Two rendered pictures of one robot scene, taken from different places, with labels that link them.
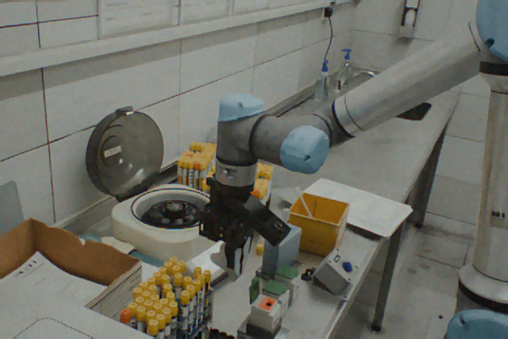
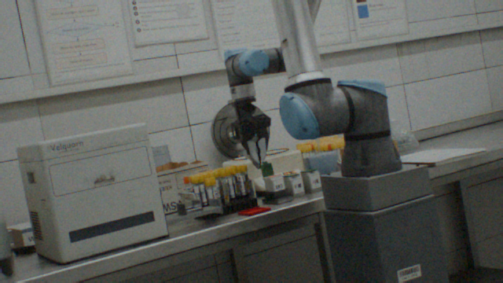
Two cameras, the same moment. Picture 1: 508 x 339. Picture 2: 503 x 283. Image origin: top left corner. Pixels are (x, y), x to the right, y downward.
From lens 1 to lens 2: 1.55 m
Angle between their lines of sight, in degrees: 41
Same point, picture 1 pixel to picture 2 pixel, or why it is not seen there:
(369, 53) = not seen: outside the picture
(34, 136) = (178, 119)
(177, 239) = (245, 162)
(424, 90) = not seen: hidden behind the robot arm
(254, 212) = (249, 112)
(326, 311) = not seen: hidden behind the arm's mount
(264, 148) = (236, 67)
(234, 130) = (228, 64)
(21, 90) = (168, 91)
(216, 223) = (236, 126)
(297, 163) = (244, 67)
